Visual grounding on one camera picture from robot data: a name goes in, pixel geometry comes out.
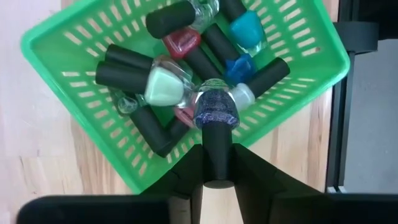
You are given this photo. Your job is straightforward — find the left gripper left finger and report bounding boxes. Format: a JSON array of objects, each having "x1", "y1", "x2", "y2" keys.
[{"x1": 139, "y1": 142, "x2": 205, "y2": 224}]

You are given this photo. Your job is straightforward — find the mint green nail polish bottle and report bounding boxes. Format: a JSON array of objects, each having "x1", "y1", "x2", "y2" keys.
[{"x1": 95, "y1": 60, "x2": 193, "y2": 107}]

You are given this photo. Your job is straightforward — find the green plastic basket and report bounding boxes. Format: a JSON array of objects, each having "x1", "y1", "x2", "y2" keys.
[{"x1": 20, "y1": 0, "x2": 351, "y2": 195}]

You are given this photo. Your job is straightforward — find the purple glitter nail polish bottle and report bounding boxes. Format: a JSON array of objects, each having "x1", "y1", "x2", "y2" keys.
[{"x1": 192, "y1": 77, "x2": 242, "y2": 190}]

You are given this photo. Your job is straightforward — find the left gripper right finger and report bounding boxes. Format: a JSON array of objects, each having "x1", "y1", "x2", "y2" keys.
[{"x1": 233, "y1": 142, "x2": 326, "y2": 224}]

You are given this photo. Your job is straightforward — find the silver glitter nail polish bottle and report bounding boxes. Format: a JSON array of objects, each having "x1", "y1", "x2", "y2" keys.
[{"x1": 145, "y1": 0, "x2": 220, "y2": 40}]

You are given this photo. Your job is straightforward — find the blue nail polish bottle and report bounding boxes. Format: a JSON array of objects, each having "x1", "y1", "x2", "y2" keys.
[{"x1": 201, "y1": 23, "x2": 257, "y2": 86}]

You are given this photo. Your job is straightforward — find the grey nail polish bottle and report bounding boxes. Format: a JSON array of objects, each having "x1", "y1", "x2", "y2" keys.
[{"x1": 229, "y1": 57, "x2": 292, "y2": 112}]

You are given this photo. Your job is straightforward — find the teal nail polish bottle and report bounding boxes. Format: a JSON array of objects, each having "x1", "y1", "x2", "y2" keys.
[{"x1": 219, "y1": 0, "x2": 268, "y2": 57}]

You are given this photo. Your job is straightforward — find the clear nail polish bottle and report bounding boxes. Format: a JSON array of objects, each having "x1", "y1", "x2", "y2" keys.
[{"x1": 116, "y1": 93, "x2": 175, "y2": 159}]

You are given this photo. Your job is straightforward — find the pink nail polish bottle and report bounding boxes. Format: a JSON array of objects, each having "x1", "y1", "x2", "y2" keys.
[{"x1": 161, "y1": 104, "x2": 198, "y2": 153}]

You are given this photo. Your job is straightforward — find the red nail polish bottle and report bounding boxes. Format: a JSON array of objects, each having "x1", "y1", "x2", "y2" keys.
[{"x1": 163, "y1": 27, "x2": 223, "y2": 82}]

